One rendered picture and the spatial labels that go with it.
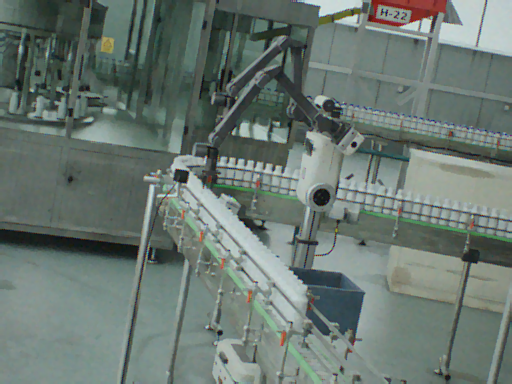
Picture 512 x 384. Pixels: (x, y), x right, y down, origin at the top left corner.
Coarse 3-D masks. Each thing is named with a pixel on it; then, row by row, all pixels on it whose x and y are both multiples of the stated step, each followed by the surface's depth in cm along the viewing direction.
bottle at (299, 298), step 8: (296, 288) 352; (304, 288) 350; (296, 296) 351; (304, 296) 351; (296, 304) 350; (304, 304) 350; (296, 312) 350; (304, 312) 351; (288, 320) 352; (296, 320) 351; (296, 328) 351
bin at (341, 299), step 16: (304, 272) 477; (320, 272) 479; (336, 272) 481; (320, 288) 447; (336, 288) 449; (352, 288) 467; (320, 304) 449; (336, 304) 451; (352, 304) 453; (320, 320) 450; (336, 320) 452; (352, 320) 454
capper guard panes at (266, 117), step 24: (216, 24) 984; (240, 24) 990; (264, 24) 996; (288, 24) 1001; (216, 48) 989; (240, 48) 995; (264, 48) 1000; (288, 48) 1006; (216, 72) 994; (240, 72) 999; (288, 72) 1011; (240, 96) 1004; (264, 96) 1010; (288, 96) 1016; (240, 120) 1009; (264, 120) 1015; (288, 120) 1021
